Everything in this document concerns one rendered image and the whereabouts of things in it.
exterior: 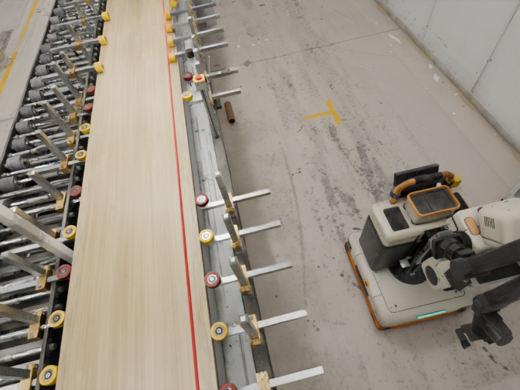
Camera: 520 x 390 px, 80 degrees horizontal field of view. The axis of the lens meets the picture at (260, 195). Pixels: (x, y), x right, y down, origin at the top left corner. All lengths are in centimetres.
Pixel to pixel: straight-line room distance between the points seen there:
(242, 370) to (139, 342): 53
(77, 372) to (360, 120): 312
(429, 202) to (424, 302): 74
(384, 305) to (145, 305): 145
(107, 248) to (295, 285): 137
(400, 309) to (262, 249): 111
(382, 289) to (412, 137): 174
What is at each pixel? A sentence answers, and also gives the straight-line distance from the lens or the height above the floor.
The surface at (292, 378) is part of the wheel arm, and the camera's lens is 157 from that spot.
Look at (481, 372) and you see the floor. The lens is 267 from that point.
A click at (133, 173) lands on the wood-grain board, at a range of 218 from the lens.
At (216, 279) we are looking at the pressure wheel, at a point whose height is 91.
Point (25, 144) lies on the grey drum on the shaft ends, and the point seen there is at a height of 83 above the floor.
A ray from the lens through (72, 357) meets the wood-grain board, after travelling 183.
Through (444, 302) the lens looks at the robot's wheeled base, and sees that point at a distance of 238.
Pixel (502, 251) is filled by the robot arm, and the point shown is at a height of 147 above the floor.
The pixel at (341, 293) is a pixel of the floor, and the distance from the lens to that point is 252.
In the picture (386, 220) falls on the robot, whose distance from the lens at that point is 188.
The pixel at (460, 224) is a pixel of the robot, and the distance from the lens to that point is 150.
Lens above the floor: 241
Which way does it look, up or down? 56 degrees down
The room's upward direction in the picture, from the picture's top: 11 degrees counter-clockwise
